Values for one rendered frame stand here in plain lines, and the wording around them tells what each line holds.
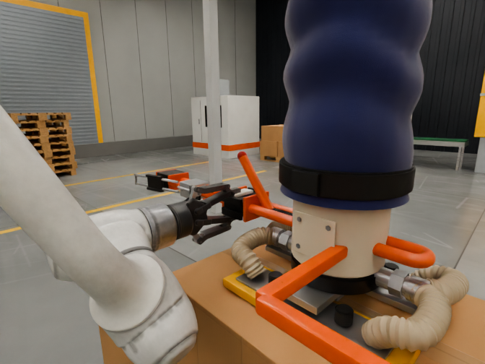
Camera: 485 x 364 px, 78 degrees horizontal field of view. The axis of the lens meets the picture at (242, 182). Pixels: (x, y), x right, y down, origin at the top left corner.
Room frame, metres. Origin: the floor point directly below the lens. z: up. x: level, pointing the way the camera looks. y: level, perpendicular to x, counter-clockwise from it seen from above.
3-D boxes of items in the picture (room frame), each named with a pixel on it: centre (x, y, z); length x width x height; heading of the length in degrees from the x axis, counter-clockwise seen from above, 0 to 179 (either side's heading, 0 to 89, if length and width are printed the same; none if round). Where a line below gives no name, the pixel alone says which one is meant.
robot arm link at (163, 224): (0.56, 0.17, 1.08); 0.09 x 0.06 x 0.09; 44
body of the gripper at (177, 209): (0.61, 0.12, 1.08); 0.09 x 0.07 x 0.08; 134
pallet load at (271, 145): (7.95, -1.26, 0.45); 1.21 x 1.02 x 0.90; 46
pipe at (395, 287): (0.53, -0.18, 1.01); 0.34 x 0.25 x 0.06; 44
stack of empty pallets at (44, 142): (6.39, 4.34, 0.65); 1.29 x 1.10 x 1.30; 46
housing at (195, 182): (0.86, 0.14, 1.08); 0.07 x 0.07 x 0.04; 44
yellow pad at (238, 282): (0.46, -0.11, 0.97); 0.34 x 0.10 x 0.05; 44
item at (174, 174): (0.97, 0.23, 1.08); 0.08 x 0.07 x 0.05; 44
